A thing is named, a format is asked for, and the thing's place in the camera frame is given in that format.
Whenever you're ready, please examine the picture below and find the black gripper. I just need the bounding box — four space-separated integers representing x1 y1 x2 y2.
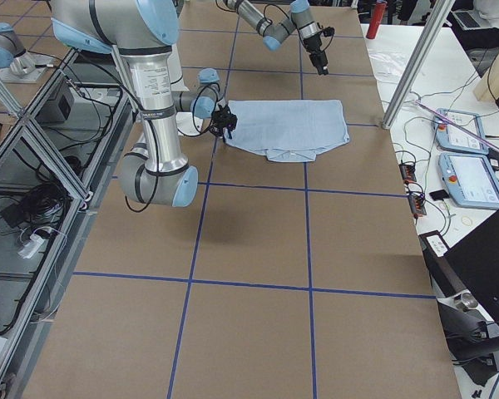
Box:
302 33 329 76
210 105 237 140

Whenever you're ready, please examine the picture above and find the light blue button-up shirt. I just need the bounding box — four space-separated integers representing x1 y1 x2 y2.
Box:
225 100 350 163

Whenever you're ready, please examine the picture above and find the clear plastic bag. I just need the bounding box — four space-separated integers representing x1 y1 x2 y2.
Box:
368 49 408 84

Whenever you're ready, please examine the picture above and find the red water bottle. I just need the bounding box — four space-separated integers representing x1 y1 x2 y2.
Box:
366 0 388 40

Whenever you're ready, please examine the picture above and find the upper blue teach pendant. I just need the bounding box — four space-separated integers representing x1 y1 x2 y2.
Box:
433 108 489 155

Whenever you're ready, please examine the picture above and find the blue teach pendant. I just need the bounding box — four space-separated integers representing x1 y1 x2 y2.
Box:
433 108 489 155
438 152 499 209

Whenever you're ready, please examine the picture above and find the lower blue teach pendant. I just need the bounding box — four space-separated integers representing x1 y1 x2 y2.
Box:
438 152 499 209

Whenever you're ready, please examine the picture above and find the white power strip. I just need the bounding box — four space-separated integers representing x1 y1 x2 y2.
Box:
17 230 51 259

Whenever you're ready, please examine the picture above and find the black laptop computer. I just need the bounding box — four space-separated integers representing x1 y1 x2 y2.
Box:
419 209 499 323

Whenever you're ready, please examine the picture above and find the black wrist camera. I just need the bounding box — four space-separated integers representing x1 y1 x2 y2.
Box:
320 27 335 37

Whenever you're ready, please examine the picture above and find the aluminium frame post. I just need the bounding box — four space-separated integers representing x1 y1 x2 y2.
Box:
381 0 455 130

